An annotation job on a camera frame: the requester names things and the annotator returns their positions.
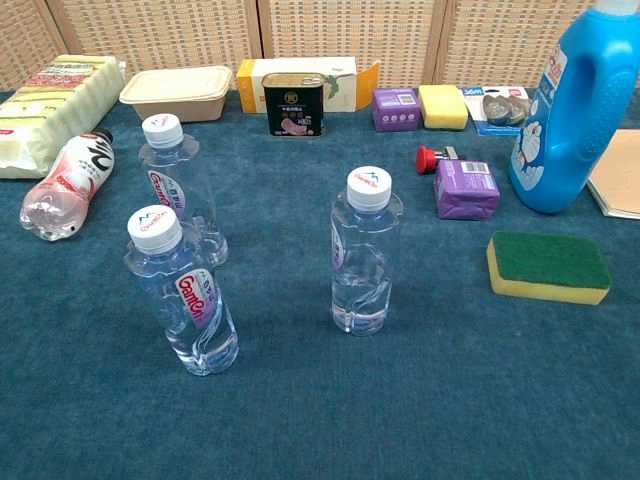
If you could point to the clear Ganten water bottle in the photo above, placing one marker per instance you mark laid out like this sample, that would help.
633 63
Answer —
365 260
170 172
192 310

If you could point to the black luncheon meat can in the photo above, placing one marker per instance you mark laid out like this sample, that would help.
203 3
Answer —
292 110

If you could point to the red emergency stop button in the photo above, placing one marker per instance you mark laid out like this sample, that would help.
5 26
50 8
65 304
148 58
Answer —
427 160

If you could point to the purple cube box with icons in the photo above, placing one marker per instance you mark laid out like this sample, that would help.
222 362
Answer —
395 110

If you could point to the purple wrapped box with barcode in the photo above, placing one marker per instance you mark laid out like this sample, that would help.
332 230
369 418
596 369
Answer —
467 192

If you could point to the blue fabric table cover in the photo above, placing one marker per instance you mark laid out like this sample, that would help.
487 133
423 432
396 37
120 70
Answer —
320 410

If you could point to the white orange carton box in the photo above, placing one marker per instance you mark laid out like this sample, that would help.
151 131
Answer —
300 70

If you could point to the plain yellow sponge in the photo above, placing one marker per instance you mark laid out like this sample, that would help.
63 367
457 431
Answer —
442 107

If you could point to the beige lidded food container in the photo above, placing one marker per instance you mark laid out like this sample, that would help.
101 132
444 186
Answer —
175 95

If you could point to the woven bamboo folding screen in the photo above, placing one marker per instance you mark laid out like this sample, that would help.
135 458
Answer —
350 30

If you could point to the green yellow scouring sponge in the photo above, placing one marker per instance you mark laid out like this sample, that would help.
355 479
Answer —
550 260

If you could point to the blue detergent jug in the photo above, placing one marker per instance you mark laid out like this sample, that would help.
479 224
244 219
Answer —
555 190

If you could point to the pink white drink bottle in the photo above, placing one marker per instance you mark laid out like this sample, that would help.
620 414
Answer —
70 185

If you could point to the yellow sponge multipack bag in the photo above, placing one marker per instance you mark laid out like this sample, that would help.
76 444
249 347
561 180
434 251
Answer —
45 115

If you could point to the kraft spiral notebook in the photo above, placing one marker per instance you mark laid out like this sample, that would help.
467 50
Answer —
620 175

